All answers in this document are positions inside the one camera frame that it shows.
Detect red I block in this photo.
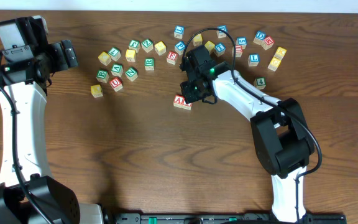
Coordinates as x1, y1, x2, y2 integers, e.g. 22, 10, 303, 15
182, 101, 192, 110

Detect red A block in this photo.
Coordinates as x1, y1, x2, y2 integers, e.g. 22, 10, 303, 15
173, 95, 185, 108

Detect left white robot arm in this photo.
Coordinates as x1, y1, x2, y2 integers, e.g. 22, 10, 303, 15
0, 16, 111, 224

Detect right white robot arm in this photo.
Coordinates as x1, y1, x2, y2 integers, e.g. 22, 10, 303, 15
180, 46, 314, 223

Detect yellow Q block left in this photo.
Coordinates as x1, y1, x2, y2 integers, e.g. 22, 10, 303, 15
98, 52, 111, 66

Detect red E block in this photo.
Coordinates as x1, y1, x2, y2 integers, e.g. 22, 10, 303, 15
167, 51, 178, 65

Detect yellow block beside T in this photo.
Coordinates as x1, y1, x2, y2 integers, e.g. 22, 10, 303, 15
204, 40, 215, 54

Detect blue T block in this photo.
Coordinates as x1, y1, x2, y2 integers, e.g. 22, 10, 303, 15
214, 42, 226, 57

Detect green B block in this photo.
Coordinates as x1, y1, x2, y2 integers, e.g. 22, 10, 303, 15
96, 70, 109, 83

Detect blue P block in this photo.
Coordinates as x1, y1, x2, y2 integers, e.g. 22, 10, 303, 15
175, 41, 186, 55

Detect yellow block top centre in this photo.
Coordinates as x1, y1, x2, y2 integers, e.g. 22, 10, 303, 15
192, 34, 203, 47

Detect green L block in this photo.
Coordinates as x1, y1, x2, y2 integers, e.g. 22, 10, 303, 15
108, 47, 121, 62

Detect yellow K block left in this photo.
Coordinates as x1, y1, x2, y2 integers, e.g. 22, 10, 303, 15
90, 85, 103, 98

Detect yellow k block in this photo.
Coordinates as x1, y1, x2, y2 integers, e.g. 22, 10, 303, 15
274, 47, 287, 60
90, 85, 103, 98

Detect green V block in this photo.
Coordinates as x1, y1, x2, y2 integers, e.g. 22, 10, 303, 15
111, 63, 123, 77

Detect red U block right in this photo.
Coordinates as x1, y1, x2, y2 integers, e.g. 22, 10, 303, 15
234, 45, 243, 58

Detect red u block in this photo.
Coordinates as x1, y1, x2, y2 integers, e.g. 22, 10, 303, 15
234, 45, 243, 58
109, 77, 123, 92

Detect yellow block near Z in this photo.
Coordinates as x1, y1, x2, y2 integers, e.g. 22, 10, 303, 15
154, 41, 167, 56

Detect blue D block top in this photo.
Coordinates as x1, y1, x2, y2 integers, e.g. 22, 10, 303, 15
216, 25, 227, 39

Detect blue d block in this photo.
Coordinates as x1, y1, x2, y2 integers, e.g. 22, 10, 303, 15
253, 31, 266, 45
216, 25, 227, 39

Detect green R block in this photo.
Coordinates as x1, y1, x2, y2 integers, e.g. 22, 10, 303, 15
145, 58, 155, 71

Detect blue L block top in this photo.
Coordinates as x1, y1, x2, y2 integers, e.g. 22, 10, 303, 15
173, 26, 185, 39

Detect blue l block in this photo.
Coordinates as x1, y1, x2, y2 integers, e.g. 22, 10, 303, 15
248, 54, 260, 67
173, 26, 185, 39

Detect red U block left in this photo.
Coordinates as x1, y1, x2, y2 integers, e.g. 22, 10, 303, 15
109, 77, 123, 92

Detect blue L block right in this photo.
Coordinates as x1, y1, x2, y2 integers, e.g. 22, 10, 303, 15
248, 54, 260, 67

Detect blue 5 block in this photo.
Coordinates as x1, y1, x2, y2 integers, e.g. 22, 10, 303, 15
236, 37, 247, 49

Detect green 4 block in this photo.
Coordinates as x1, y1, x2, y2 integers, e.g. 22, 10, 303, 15
254, 77, 266, 90

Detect yellow block below J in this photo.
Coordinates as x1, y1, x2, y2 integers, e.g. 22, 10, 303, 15
126, 49, 136, 62

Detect green J block left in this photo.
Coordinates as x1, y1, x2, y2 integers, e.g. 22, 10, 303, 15
129, 40, 140, 53

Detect green Z block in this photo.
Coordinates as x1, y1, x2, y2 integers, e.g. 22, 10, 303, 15
141, 39, 154, 53

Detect green N block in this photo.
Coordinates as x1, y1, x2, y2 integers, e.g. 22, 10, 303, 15
125, 67, 138, 82

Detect blue D block right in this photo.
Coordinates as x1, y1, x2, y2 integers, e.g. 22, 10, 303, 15
253, 31, 266, 45

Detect yellow C block right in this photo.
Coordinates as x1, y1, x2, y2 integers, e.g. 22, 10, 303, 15
268, 57, 281, 72

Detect red M block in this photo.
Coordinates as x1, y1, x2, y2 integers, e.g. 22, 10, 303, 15
261, 36, 275, 50

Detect yellow K block right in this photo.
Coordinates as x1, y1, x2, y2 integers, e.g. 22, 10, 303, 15
274, 47, 287, 60

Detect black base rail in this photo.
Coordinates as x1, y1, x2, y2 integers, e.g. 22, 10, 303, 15
114, 213, 347, 224

